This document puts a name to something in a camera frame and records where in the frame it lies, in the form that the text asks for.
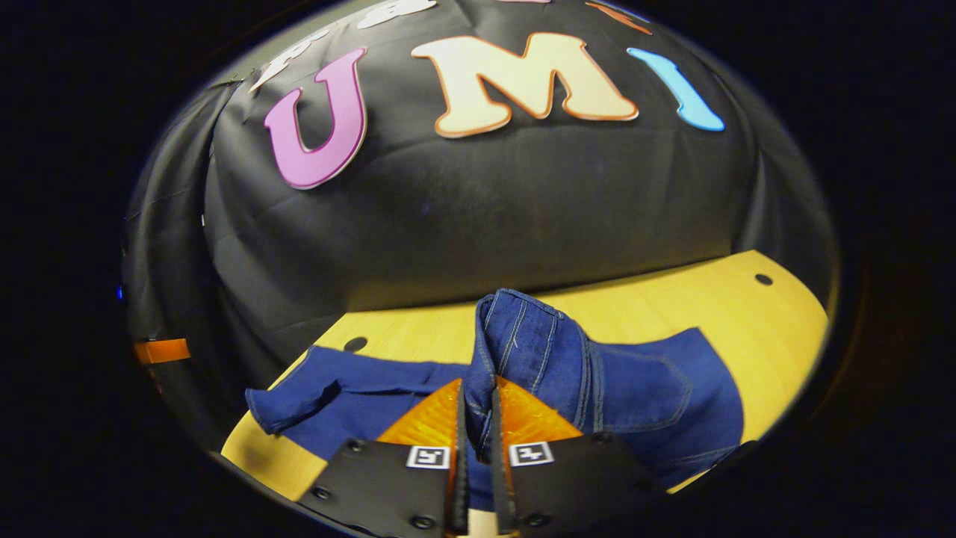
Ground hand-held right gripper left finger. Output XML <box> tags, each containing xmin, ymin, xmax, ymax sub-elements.
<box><xmin>297</xmin><ymin>378</ymin><xmax>471</xmax><ymax>538</ymax></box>

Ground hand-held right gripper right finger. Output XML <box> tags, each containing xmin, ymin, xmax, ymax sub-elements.
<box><xmin>489</xmin><ymin>375</ymin><xmax>667</xmax><ymax>537</ymax></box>

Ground blue denim jeans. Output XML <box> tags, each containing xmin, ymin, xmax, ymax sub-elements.
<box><xmin>245</xmin><ymin>288</ymin><xmax>745</xmax><ymax>510</ymax></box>

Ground black backdrop cloth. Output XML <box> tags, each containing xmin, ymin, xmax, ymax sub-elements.
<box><xmin>123</xmin><ymin>0</ymin><xmax>839</xmax><ymax>458</ymax></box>

